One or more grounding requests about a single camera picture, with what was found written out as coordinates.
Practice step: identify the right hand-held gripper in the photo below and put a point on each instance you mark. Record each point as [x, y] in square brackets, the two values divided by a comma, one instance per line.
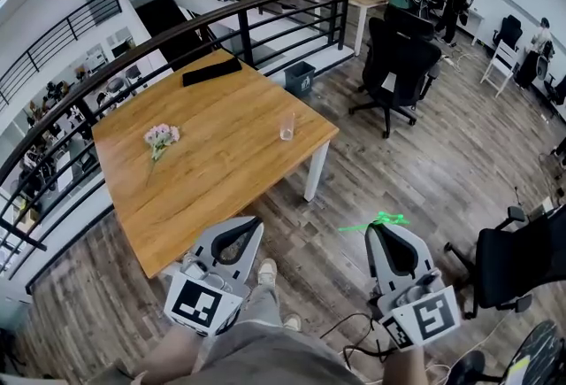
[433, 317]

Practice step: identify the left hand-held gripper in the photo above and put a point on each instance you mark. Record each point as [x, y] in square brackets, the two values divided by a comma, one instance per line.
[199, 303]

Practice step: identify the clear glass cup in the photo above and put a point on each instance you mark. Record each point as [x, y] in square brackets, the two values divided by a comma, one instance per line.
[287, 133]

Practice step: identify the pink flower star stick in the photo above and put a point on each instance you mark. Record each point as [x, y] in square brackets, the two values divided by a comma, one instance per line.
[161, 135]

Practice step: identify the person's left forearm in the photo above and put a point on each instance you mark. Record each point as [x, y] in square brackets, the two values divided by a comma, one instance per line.
[172, 356]

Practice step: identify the person's right forearm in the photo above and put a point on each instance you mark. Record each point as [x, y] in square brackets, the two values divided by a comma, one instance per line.
[407, 367]

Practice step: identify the person's right hand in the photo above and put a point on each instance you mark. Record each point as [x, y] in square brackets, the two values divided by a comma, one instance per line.
[437, 278]

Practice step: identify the person's left beige shoe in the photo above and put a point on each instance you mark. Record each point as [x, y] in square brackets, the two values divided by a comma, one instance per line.
[267, 271]

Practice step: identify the person's beige shoe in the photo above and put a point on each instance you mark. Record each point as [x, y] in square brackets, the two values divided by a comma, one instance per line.
[267, 271]
[292, 322]

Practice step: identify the person's right beige shoe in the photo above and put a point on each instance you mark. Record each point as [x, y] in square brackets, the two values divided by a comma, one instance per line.
[292, 322]

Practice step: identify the white table leg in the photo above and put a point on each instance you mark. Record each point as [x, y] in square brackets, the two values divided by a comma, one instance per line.
[316, 173]

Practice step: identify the black office chair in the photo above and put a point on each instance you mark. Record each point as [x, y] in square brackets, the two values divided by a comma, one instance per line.
[398, 64]
[508, 31]
[508, 268]

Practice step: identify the person's grey trousers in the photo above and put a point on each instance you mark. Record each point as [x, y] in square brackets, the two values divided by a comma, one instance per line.
[265, 356]

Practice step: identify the black round chair base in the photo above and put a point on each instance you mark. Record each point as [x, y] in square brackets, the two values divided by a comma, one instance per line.
[468, 367]

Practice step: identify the black flat case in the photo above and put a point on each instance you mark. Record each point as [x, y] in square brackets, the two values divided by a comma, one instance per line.
[212, 71]

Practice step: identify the black speckled round stool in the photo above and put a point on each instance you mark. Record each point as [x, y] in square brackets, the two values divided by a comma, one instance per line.
[539, 348]

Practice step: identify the grey-blue waste bin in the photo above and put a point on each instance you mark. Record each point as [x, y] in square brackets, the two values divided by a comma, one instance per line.
[300, 78]

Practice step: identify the black railing with wooden handrail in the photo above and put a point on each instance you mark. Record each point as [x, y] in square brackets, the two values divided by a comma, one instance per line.
[246, 38]

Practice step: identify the white folding chair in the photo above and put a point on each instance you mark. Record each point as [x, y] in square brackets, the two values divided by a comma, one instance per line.
[502, 62]

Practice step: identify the wooden desk with white legs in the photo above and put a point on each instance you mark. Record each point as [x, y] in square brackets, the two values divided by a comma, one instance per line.
[364, 0]

